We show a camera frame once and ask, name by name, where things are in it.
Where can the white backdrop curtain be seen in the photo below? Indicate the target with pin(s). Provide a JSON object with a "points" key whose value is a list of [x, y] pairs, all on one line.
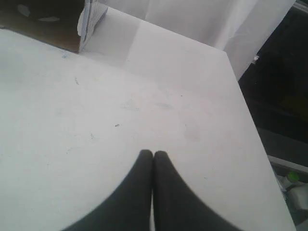
{"points": [[238, 27]]}

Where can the green capped white bottle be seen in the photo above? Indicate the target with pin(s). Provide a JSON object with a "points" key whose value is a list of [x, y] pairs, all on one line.
{"points": [[290, 179]]}

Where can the open cardboard milk box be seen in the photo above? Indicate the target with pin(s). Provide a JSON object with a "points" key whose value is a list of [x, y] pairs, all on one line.
{"points": [[66, 24]]}

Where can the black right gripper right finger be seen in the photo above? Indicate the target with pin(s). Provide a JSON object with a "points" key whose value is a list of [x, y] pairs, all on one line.
{"points": [[176, 207]]}

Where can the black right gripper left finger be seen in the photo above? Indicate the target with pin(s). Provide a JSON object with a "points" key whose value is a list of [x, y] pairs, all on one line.
{"points": [[128, 208]]}

